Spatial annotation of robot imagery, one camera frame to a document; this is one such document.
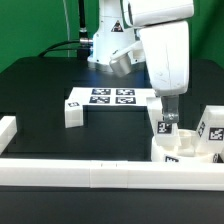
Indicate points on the white left barrier wall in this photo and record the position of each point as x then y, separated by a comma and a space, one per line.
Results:
8, 129

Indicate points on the white round stool seat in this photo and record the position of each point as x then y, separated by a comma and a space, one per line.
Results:
183, 148

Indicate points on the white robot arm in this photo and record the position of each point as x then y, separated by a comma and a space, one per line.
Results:
120, 20

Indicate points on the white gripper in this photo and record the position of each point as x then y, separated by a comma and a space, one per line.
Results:
166, 51

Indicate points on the white marker sheet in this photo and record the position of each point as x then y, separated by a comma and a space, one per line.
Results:
110, 96

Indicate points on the white front barrier wall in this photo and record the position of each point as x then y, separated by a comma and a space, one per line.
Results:
111, 174

